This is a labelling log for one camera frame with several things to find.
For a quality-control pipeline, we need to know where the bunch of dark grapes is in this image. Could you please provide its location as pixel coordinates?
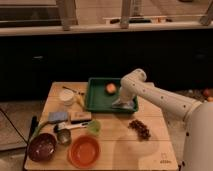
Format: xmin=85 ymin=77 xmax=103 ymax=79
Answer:
xmin=129 ymin=120 xmax=151 ymax=140

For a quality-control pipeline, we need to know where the green head spatula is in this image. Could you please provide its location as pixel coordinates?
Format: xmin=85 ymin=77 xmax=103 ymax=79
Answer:
xmin=53 ymin=120 xmax=101 ymax=135

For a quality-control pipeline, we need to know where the black cable left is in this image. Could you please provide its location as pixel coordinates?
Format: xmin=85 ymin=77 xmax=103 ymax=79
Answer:
xmin=0 ymin=107 xmax=29 ymax=145

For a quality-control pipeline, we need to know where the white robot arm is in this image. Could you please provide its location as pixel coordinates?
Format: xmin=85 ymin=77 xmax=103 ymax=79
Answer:
xmin=120 ymin=69 xmax=213 ymax=171

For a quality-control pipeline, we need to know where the orange plastic bowl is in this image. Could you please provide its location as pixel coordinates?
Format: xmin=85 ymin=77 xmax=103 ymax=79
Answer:
xmin=67 ymin=135 xmax=101 ymax=169

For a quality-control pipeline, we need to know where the orange round fruit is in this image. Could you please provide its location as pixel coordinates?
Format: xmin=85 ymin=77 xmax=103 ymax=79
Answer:
xmin=105 ymin=83 xmax=117 ymax=94

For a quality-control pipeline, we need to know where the wooden window frame rail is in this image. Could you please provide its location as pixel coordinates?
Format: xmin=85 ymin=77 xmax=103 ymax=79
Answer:
xmin=0 ymin=0 xmax=213 ymax=36

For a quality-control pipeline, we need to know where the light blue towel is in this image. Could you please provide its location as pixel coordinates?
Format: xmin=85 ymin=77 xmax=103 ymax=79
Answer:
xmin=112 ymin=98 xmax=134 ymax=110

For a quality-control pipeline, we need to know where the yellow green utensil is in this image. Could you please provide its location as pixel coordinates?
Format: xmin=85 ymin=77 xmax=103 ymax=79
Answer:
xmin=77 ymin=96 xmax=85 ymax=110

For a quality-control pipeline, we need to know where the blue sponge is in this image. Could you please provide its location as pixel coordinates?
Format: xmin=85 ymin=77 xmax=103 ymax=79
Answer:
xmin=48 ymin=112 xmax=68 ymax=123

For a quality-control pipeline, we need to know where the green plastic tray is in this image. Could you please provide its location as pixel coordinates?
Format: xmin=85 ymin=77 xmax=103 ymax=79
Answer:
xmin=85 ymin=77 xmax=139 ymax=114

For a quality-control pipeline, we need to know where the thin dark stick utensil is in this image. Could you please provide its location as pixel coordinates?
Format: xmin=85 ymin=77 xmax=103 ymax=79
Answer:
xmin=62 ymin=86 xmax=85 ymax=95

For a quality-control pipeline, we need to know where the wooden block brush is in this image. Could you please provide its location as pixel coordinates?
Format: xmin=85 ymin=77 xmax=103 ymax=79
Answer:
xmin=71 ymin=112 xmax=92 ymax=123

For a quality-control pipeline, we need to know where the dark maroon bowl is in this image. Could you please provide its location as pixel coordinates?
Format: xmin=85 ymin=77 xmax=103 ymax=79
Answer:
xmin=27 ymin=133 xmax=56 ymax=162

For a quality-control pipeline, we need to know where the white round container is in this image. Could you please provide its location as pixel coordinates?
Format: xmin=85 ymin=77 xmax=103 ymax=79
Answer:
xmin=59 ymin=89 xmax=74 ymax=106

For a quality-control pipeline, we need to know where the small metal cup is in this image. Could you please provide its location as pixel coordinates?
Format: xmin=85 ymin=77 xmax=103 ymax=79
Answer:
xmin=57 ymin=129 xmax=71 ymax=145

